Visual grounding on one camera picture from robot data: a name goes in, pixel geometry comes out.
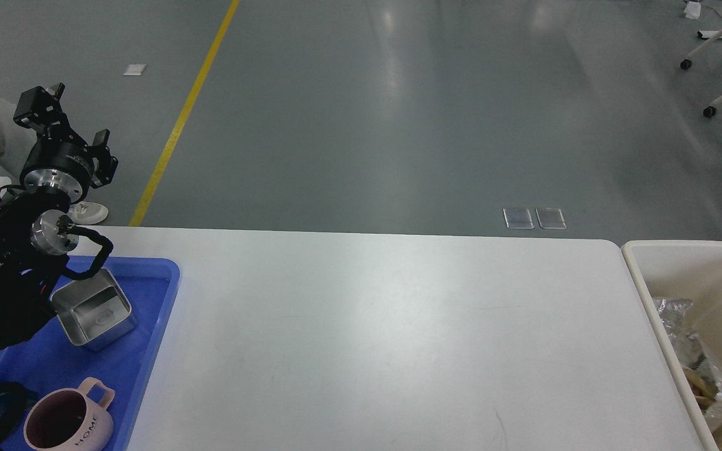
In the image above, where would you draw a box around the pink HOME mug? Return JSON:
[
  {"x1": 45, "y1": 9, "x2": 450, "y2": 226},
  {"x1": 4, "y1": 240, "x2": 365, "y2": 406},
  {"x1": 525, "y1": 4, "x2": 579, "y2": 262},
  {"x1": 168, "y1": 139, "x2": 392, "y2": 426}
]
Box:
[{"x1": 23, "y1": 377, "x2": 117, "y2": 450}]

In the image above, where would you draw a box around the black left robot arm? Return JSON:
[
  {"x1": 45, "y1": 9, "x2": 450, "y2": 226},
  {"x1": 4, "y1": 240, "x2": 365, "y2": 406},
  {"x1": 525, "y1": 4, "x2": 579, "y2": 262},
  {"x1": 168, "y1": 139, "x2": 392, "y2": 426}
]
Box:
[{"x1": 0, "y1": 83, "x2": 118, "y2": 350}]

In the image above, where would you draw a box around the clear floor plate left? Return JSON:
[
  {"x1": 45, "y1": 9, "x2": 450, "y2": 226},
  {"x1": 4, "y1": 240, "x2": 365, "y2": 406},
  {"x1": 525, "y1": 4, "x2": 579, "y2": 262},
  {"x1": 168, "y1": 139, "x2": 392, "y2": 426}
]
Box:
[{"x1": 502, "y1": 207, "x2": 535, "y2": 229}]

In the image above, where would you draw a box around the aluminium foil tray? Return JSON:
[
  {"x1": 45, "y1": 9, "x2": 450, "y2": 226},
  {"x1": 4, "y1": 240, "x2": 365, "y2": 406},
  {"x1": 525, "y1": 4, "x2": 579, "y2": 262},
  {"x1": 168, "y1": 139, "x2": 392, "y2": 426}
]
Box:
[{"x1": 652, "y1": 297, "x2": 722, "y2": 433}]

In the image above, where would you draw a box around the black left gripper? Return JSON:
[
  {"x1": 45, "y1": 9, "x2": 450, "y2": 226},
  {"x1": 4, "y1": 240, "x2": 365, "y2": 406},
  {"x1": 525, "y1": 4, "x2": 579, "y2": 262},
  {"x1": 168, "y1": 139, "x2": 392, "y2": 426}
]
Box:
[{"x1": 13, "y1": 82, "x2": 118, "y2": 204}]

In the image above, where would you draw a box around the brown paper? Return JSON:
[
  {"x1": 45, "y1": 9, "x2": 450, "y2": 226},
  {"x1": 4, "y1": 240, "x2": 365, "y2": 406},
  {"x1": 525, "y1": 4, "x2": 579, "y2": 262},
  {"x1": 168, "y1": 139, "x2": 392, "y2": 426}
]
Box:
[{"x1": 682, "y1": 366, "x2": 722, "y2": 417}]

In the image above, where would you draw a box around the clear floor plate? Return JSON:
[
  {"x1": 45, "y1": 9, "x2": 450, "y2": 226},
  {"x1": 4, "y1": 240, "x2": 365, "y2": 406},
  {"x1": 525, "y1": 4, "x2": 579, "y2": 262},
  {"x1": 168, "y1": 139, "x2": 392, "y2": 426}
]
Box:
[
  {"x1": 534, "y1": 208, "x2": 567, "y2": 229},
  {"x1": 502, "y1": 207, "x2": 535, "y2": 229}
]

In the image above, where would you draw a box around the blue plastic tray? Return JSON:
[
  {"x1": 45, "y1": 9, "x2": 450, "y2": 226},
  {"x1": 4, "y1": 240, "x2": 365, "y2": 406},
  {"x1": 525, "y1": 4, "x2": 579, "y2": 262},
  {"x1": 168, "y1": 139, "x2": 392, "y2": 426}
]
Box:
[{"x1": 0, "y1": 257, "x2": 180, "y2": 450}]

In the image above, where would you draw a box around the beige plastic bin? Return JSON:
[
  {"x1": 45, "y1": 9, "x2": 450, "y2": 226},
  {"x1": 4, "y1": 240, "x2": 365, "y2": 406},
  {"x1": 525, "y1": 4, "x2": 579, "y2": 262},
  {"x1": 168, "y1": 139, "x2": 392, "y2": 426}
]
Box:
[{"x1": 622, "y1": 240, "x2": 722, "y2": 450}]

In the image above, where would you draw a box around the stainless steel rectangular tin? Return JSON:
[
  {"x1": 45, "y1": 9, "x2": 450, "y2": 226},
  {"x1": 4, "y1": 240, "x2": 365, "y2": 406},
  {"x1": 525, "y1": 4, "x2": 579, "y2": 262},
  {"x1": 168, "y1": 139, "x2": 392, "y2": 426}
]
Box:
[{"x1": 50, "y1": 268, "x2": 137, "y2": 352}]

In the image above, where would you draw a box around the clear floor plate right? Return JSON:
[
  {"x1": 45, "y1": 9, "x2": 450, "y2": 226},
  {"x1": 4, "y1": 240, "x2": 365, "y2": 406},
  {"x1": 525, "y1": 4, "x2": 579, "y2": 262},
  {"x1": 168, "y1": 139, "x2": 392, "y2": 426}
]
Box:
[{"x1": 534, "y1": 208, "x2": 567, "y2": 229}]

